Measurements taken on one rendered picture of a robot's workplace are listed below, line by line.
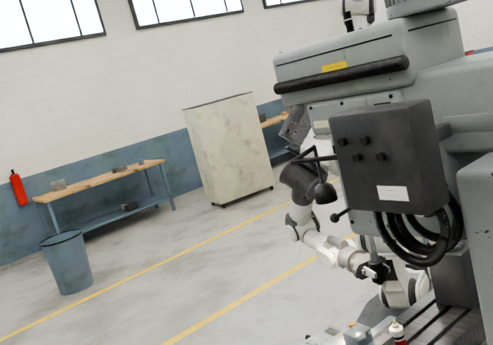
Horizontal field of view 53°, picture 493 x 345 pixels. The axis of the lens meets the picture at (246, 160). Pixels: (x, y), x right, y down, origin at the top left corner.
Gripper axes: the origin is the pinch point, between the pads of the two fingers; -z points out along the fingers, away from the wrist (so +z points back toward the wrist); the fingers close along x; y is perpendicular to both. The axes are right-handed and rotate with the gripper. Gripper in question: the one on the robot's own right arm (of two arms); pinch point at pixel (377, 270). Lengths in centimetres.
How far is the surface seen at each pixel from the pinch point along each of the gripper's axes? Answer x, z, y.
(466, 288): 21.4, -15.3, 10.5
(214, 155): 128, 579, 34
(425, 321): 6.9, -10.6, 17.7
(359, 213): -10.4, -14.1, -26.0
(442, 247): -18, -55, -28
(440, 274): 18.3, -8.0, 6.3
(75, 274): -104, 444, 95
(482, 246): -12, -59, -27
